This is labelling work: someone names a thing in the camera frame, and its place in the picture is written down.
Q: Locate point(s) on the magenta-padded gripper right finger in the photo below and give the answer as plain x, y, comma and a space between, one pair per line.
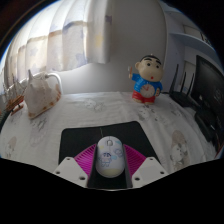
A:
146, 170

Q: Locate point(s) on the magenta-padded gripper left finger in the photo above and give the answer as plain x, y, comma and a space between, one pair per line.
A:
71, 170

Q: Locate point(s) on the white cartoon-printed computer mouse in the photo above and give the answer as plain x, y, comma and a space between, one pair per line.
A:
110, 156

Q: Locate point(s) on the black mouse pad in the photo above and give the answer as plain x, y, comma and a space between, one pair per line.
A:
80, 136

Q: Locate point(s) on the white printed tablecloth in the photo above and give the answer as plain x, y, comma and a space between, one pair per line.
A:
110, 108

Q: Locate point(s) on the large white conch shell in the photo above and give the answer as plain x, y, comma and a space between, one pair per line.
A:
40, 96

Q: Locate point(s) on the black router with antennas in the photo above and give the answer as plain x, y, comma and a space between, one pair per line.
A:
183, 98

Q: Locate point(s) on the cartoon boy figure clock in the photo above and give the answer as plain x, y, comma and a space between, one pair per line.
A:
148, 80

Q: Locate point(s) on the black computer monitor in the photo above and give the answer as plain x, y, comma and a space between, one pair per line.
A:
208, 86

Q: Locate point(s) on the sheer white printed curtain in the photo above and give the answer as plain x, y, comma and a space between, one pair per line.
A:
66, 40

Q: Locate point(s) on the white wall shelf unit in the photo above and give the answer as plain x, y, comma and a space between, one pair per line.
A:
190, 40

